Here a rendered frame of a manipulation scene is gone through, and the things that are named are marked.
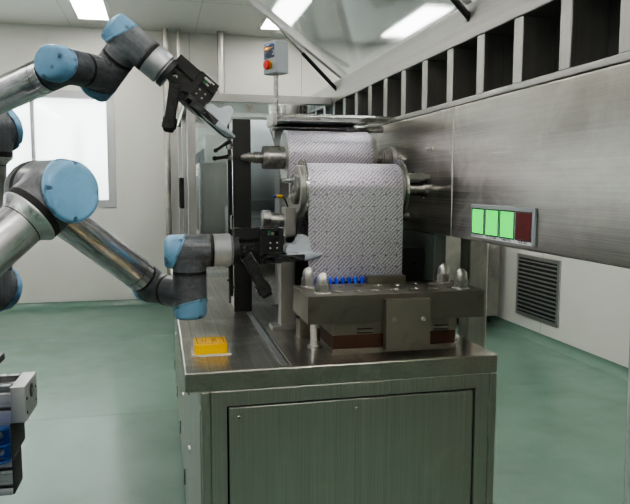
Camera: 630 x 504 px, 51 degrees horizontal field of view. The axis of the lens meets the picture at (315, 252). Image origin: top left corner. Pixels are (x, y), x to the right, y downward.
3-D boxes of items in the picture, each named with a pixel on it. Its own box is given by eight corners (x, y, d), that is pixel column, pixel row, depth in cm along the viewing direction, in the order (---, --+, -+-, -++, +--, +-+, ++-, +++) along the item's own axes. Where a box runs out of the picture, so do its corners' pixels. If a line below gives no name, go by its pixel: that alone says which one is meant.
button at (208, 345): (193, 348, 146) (192, 337, 146) (224, 346, 148) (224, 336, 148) (194, 356, 139) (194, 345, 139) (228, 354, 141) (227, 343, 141)
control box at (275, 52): (258, 74, 211) (258, 42, 210) (275, 76, 215) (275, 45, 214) (271, 71, 206) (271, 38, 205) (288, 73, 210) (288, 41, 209)
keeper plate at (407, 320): (382, 349, 142) (383, 298, 141) (426, 346, 144) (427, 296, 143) (386, 351, 140) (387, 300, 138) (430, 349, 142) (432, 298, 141)
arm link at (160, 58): (138, 67, 146) (140, 73, 154) (155, 81, 147) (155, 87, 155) (160, 41, 146) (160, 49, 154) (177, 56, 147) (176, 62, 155)
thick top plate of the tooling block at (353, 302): (292, 310, 153) (292, 284, 152) (452, 304, 162) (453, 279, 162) (307, 325, 138) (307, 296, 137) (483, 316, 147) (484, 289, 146)
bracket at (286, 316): (267, 327, 169) (266, 206, 165) (292, 325, 170) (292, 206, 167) (270, 331, 164) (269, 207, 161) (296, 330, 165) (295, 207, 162)
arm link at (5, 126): (-55, 316, 169) (-57, 98, 162) (-7, 306, 183) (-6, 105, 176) (-20, 322, 164) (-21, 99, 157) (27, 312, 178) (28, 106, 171)
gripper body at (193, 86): (222, 88, 150) (180, 51, 147) (197, 116, 150) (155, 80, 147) (219, 92, 158) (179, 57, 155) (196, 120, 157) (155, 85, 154)
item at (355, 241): (308, 285, 158) (308, 207, 156) (401, 282, 163) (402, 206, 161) (308, 285, 157) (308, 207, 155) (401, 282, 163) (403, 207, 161)
